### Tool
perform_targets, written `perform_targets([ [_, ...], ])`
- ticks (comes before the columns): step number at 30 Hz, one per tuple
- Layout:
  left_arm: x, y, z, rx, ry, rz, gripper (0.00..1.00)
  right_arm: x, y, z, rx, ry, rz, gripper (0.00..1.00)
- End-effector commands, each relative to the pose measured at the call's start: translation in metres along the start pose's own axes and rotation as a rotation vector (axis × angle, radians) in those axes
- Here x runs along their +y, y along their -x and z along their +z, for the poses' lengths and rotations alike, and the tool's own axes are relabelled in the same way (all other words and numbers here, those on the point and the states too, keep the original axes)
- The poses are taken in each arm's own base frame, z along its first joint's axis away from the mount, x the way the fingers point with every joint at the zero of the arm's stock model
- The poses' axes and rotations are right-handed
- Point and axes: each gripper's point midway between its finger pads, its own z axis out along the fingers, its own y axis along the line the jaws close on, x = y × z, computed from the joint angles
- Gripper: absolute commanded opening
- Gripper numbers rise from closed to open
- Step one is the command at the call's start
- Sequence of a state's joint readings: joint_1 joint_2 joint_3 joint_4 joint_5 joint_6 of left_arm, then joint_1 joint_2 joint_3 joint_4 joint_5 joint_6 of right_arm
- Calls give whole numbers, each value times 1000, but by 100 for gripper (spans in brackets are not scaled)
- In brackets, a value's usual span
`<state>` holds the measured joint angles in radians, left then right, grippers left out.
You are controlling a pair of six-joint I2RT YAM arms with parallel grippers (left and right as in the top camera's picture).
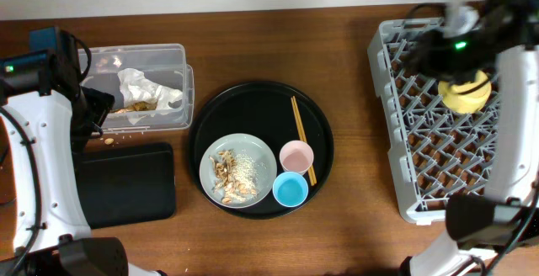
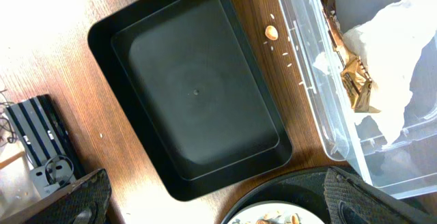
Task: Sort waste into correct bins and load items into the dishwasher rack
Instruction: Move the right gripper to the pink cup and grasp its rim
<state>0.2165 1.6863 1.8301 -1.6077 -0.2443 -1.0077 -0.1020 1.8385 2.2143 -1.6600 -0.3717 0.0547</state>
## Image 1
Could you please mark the clear plastic waste bin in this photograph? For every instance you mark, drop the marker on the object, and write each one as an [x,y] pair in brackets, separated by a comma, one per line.
[108,61]

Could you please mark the nut crumb on table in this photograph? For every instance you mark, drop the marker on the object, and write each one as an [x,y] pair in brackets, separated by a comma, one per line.
[109,141]

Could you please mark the wooden chopstick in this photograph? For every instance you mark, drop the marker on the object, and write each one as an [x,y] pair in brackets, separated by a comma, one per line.
[301,120]
[298,120]

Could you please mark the grey dishwasher rack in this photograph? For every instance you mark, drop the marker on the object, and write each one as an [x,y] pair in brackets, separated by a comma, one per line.
[434,152]

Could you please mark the gold snack wrapper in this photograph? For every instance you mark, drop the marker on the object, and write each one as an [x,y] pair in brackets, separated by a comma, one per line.
[136,107]

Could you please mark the blue cup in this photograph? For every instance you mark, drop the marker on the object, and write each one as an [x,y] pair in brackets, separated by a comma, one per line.
[290,189]

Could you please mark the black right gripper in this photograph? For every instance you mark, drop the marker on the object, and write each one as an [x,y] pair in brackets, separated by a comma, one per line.
[424,48]

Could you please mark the black rectangular tray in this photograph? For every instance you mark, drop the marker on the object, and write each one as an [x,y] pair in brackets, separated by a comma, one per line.
[127,185]

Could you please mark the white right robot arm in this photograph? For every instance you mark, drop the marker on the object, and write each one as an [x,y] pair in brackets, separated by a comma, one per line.
[480,231]

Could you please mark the crumpled white tissue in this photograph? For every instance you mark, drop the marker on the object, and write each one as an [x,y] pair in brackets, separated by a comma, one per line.
[166,88]

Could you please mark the yellow bowl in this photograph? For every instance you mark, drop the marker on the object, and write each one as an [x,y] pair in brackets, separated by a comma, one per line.
[467,98]

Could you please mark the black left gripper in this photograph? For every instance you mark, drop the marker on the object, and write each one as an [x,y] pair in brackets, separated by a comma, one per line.
[103,103]

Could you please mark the pink cup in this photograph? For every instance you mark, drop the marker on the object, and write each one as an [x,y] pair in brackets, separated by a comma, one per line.
[296,156]

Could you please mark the food scraps on plate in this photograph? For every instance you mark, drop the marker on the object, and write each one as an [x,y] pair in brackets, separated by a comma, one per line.
[236,177]

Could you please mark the grey plate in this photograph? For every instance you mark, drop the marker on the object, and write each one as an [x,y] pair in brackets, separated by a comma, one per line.
[250,145]

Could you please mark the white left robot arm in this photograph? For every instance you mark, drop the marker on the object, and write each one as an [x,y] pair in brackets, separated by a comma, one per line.
[48,117]

